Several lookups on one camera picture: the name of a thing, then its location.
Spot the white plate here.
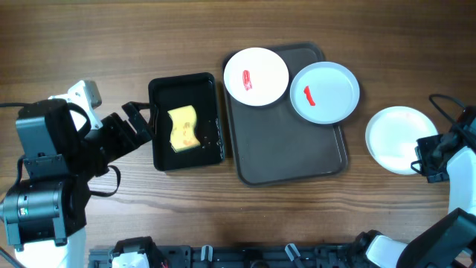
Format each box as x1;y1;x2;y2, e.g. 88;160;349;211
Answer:
223;48;289;106
365;106;437;175

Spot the black plastic bin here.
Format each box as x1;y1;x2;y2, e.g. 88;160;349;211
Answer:
148;72;225;171

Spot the yellow green sponge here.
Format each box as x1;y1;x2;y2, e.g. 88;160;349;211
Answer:
167;105;200;153

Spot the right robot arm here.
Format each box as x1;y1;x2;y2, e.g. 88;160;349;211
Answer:
348;106;475;267

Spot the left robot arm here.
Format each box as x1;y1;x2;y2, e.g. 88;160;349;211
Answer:
1;80;154;267

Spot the dark brown serving tray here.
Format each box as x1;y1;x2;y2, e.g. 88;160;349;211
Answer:
222;42;349;188

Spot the light grey plate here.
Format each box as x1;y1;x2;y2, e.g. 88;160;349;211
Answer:
289;61;360;124

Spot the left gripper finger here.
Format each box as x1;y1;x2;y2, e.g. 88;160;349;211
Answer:
139;103;158;132
122;101;154;141

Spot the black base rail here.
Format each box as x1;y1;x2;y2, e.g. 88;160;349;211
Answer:
88;237;375;268

